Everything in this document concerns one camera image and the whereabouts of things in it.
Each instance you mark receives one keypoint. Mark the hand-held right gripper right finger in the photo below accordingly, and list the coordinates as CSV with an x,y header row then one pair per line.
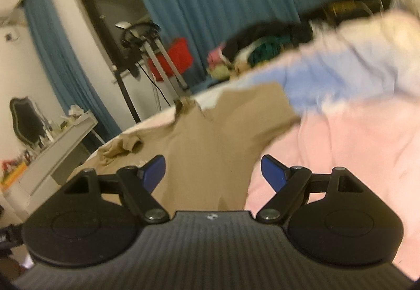
x,y
274,175

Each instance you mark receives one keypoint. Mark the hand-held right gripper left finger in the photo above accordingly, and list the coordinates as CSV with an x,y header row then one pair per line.
x,y
154,172

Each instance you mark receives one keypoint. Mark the tan shirt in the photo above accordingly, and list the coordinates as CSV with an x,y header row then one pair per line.
x,y
203,142

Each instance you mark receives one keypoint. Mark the pink blanket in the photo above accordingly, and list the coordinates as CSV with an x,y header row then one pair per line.
x,y
344,162

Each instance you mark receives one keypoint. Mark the black stand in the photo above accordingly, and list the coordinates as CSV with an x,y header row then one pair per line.
x,y
126,93

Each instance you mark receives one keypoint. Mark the white dresser table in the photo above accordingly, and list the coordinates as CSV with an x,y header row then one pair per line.
x,y
55,152

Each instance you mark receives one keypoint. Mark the clutter of small bottles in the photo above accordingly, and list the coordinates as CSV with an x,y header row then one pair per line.
x,y
65,121

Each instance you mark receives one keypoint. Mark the pastel blue white cloth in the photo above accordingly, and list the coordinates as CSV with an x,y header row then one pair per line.
x,y
328,76

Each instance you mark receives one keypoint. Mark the red box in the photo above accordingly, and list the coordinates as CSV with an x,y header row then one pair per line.
x,y
177,53

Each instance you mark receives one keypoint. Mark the green cloth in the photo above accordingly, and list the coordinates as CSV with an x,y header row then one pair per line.
x,y
265,50

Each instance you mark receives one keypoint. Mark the small pink cloth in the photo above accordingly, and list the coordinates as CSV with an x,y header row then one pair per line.
x,y
215,57

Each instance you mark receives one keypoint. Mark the black framed mirror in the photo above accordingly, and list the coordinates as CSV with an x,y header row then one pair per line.
x,y
26,122

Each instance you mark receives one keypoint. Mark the black cloth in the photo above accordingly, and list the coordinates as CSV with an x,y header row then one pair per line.
x,y
262,30

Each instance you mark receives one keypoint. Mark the narrow blue curtain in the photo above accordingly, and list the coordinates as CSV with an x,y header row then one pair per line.
x,y
59,57

